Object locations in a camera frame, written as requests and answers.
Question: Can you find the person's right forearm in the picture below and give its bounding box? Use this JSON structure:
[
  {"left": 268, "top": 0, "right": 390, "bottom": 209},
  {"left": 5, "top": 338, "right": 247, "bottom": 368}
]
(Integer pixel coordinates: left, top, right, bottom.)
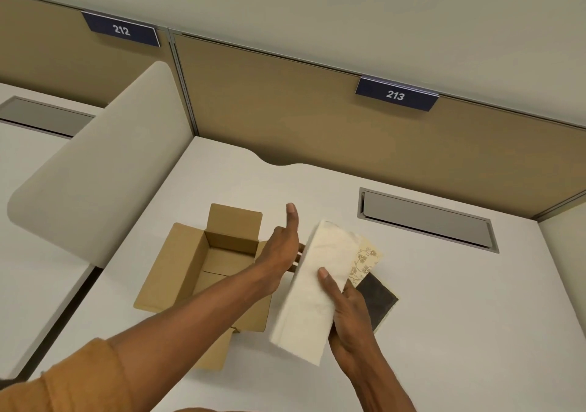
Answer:
[{"left": 338, "top": 347, "right": 418, "bottom": 412}]

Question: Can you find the white tissue paper stack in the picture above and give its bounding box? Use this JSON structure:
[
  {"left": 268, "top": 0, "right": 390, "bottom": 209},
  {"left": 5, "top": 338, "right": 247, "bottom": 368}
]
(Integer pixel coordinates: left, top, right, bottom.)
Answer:
[{"left": 269, "top": 219, "right": 360, "bottom": 366}]

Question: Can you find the tan partition panel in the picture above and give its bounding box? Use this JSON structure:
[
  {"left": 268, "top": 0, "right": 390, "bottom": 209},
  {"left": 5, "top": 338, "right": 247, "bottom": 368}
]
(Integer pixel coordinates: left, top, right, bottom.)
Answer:
[
  {"left": 172, "top": 31, "right": 586, "bottom": 220},
  {"left": 0, "top": 0, "right": 177, "bottom": 110}
]

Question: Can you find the blue number sign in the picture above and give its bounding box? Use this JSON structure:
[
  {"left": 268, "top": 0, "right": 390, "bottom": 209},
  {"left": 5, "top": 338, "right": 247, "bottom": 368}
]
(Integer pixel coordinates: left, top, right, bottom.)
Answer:
[
  {"left": 355, "top": 75, "right": 440, "bottom": 112},
  {"left": 81, "top": 10, "right": 161, "bottom": 48}
]

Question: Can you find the brown cardboard box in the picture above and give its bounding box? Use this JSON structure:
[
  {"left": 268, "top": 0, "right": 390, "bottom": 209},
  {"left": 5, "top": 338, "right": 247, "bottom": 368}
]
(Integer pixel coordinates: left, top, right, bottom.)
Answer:
[{"left": 133, "top": 203, "right": 306, "bottom": 371}]

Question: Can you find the cream floral tissue box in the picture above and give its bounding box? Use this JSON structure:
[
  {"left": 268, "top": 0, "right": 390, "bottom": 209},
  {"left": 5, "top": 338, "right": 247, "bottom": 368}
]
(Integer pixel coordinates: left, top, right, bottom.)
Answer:
[{"left": 345, "top": 235, "right": 385, "bottom": 289}]

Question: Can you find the dark grey flat panel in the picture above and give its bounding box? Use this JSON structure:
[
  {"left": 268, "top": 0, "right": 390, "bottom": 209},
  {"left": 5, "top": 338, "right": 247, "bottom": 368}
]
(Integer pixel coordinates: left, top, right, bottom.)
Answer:
[{"left": 356, "top": 272, "right": 399, "bottom": 334}]

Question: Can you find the cream straight desk divider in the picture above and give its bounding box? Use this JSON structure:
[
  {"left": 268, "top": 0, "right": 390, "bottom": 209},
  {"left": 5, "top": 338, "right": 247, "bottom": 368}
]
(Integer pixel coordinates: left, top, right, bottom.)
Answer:
[{"left": 538, "top": 196, "right": 586, "bottom": 334}]

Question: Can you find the grey cable hatch cover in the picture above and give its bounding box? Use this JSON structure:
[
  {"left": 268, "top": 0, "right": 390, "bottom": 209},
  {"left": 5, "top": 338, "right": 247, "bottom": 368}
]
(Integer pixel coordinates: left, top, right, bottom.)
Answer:
[
  {"left": 0, "top": 95, "right": 96, "bottom": 139},
  {"left": 358, "top": 187, "right": 500, "bottom": 255}
]

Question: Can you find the person's left hand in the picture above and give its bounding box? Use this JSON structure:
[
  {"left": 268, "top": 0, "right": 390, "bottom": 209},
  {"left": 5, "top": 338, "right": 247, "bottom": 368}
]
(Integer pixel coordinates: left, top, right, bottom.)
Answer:
[{"left": 254, "top": 202, "right": 306, "bottom": 295}]

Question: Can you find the person's right hand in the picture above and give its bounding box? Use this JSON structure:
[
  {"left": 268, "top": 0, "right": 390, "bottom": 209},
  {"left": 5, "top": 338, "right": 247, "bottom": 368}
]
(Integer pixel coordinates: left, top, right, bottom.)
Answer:
[{"left": 317, "top": 267, "right": 382, "bottom": 374}]

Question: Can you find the cream rounded desk divider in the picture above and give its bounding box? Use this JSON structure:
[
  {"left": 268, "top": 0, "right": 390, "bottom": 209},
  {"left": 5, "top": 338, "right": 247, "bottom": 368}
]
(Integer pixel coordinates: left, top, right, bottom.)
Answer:
[{"left": 7, "top": 60, "right": 195, "bottom": 269}]

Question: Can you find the person's left forearm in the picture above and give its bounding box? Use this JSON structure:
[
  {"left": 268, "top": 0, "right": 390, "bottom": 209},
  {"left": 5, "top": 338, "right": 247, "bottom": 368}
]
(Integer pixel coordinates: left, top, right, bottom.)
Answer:
[{"left": 107, "top": 265, "right": 275, "bottom": 412}]

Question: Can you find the white table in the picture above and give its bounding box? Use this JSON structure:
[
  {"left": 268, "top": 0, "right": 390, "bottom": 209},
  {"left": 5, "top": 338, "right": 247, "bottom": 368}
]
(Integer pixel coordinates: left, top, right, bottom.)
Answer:
[{"left": 27, "top": 136, "right": 586, "bottom": 412}]

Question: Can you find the orange shirt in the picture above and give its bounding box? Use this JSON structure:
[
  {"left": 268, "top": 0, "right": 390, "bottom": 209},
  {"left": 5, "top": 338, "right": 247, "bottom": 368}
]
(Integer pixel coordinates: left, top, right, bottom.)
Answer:
[{"left": 0, "top": 337, "right": 220, "bottom": 412}]

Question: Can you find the neighbouring white desk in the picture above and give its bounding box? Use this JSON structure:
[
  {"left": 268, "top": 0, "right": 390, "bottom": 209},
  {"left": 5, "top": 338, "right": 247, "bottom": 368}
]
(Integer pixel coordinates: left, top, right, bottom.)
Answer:
[{"left": 0, "top": 82, "right": 99, "bottom": 380}]

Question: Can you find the grey metal partition post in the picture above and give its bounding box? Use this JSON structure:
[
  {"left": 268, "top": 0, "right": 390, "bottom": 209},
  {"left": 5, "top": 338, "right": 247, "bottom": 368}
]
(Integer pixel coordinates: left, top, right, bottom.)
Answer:
[
  {"left": 533, "top": 190, "right": 586, "bottom": 223},
  {"left": 167, "top": 29, "right": 200, "bottom": 137}
]

